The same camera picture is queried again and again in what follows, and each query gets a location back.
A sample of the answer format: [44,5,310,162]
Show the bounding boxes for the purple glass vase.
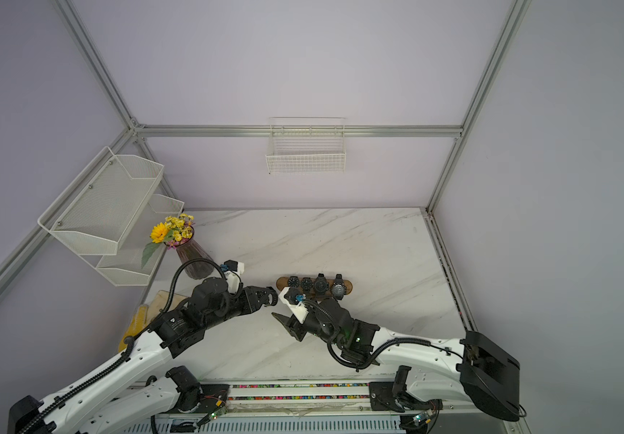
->
[176,239,214,280]

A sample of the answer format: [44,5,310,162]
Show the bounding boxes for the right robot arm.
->
[274,299,527,422]

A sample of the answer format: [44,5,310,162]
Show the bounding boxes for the black watch white markings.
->
[300,277,314,294]

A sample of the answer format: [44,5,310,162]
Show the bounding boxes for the chunky black digital watch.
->
[330,273,347,300]

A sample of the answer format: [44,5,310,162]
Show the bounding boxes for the white two-tier mesh shelf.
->
[38,148,185,287]

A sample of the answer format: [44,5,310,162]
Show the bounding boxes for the wooden watch stand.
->
[276,273,354,300]

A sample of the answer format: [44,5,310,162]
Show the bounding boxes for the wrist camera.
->
[281,287,308,324]
[221,260,244,295]

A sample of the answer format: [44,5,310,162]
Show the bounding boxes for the black rugged strap watch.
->
[314,273,329,298]

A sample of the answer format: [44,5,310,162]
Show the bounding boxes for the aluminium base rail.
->
[148,376,525,434]

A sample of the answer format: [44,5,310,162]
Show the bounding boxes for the black watch dark dial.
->
[287,276,300,289]

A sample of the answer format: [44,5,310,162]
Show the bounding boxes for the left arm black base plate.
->
[174,383,231,414]

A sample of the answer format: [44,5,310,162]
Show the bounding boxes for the yellow sunflower bouquet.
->
[140,213,194,268]

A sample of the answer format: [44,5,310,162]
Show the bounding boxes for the white wire wall basket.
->
[266,117,346,175]

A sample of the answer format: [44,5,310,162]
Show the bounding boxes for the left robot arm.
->
[7,261,278,433]

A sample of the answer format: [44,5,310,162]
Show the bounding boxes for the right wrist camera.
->
[281,287,308,324]

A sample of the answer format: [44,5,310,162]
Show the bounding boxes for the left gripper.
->
[204,286,270,331]

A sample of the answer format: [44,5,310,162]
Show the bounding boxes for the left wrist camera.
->
[221,260,244,295]

